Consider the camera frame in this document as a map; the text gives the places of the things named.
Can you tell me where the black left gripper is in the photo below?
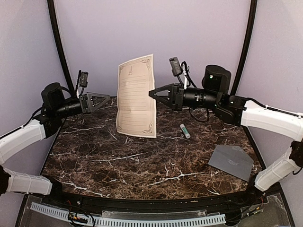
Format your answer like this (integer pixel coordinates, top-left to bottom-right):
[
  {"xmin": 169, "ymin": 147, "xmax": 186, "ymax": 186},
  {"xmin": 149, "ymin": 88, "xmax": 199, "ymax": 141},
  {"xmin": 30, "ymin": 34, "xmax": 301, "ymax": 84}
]
[{"xmin": 54, "ymin": 92, "xmax": 110, "ymax": 119}]

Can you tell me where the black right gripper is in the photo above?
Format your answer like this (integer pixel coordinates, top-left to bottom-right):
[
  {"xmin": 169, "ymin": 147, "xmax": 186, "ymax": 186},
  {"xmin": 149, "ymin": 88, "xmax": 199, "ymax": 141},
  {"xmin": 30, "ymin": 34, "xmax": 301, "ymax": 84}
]
[{"xmin": 149, "ymin": 82, "xmax": 220, "ymax": 111}]

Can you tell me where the beige ornate letter paper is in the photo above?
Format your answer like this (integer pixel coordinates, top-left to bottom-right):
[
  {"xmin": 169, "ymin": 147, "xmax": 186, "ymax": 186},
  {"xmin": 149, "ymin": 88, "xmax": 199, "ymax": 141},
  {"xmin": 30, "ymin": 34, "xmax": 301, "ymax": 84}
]
[{"xmin": 116, "ymin": 54, "xmax": 157, "ymax": 138}]

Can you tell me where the grey paper envelope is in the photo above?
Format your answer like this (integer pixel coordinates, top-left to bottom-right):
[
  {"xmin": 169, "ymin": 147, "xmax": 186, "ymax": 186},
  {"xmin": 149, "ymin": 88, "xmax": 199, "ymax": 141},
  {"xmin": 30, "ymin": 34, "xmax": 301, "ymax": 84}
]
[{"xmin": 208, "ymin": 145, "xmax": 254, "ymax": 182}]

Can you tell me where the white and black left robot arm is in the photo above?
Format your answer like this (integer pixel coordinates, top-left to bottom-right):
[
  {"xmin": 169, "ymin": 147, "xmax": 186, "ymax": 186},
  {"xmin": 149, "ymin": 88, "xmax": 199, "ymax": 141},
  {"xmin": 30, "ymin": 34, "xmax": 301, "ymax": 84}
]
[{"xmin": 0, "ymin": 82, "xmax": 110, "ymax": 206}]

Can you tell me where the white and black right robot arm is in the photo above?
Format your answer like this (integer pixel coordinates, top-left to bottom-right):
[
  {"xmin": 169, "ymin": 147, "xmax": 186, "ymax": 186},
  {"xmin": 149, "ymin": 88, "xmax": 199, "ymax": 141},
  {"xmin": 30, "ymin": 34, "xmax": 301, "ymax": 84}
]
[{"xmin": 149, "ymin": 65, "xmax": 303, "ymax": 205}]

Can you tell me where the green and white glue stick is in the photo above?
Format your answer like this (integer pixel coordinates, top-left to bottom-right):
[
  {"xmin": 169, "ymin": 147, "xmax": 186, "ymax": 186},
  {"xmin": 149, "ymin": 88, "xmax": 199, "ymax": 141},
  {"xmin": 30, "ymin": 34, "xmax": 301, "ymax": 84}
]
[{"xmin": 180, "ymin": 124, "xmax": 191, "ymax": 139}]

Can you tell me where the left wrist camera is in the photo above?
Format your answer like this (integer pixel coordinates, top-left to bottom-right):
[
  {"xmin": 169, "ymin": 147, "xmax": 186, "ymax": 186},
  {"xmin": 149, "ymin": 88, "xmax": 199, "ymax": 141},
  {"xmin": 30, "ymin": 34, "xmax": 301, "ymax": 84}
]
[{"xmin": 77, "ymin": 70, "xmax": 89, "ymax": 88}]

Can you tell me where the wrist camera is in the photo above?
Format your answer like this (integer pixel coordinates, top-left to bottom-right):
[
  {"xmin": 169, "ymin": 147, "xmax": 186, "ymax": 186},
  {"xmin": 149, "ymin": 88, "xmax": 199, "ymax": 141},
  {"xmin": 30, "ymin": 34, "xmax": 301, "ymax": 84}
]
[
  {"xmin": 77, "ymin": 70, "xmax": 89, "ymax": 88},
  {"xmin": 169, "ymin": 57, "xmax": 183, "ymax": 77}
]

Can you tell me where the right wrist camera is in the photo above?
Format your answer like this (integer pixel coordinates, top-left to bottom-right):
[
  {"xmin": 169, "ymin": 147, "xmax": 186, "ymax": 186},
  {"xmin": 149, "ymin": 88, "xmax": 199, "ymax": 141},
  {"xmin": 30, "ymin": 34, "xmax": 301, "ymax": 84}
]
[{"xmin": 169, "ymin": 57, "xmax": 183, "ymax": 77}]

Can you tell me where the left black frame post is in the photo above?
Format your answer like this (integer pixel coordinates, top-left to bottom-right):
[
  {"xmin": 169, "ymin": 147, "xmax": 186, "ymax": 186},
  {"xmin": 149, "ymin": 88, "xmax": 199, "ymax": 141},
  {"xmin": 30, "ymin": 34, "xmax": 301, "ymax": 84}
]
[{"xmin": 47, "ymin": 0, "xmax": 77, "ymax": 97}]

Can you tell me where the black frame post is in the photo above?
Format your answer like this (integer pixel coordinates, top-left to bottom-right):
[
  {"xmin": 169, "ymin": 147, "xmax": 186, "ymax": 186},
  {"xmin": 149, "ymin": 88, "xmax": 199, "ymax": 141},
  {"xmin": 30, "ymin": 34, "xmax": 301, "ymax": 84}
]
[
  {"xmin": 230, "ymin": 0, "xmax": 258, "ymax": 96},
  {"xmin": 47, "ymin": 0, "xmax": 77, "ymax": 97}
]

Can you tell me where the white slotted cable duct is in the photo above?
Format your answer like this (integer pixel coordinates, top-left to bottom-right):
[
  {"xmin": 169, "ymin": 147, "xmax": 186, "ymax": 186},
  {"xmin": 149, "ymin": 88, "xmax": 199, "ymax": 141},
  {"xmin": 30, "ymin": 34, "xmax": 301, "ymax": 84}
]
[{"xmin": 30, "ymin": 202, "xmax": 226, "ymax": 227}]

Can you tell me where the right black frame post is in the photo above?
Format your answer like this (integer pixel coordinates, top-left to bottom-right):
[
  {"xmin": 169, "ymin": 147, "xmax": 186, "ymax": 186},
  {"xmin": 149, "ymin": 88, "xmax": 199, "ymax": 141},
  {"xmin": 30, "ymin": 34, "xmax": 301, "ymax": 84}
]
[{"xmin": 230, "ymin": 0, "xmax": 258, "ymax": 96}]

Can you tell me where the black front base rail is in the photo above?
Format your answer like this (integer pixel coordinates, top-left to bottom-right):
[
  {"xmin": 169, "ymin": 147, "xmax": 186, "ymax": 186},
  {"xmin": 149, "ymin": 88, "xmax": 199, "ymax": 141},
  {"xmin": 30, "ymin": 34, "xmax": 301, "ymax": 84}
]
[{"xmin": 42, "ymin": 180, "xmax": 268, "ymax": 218}]

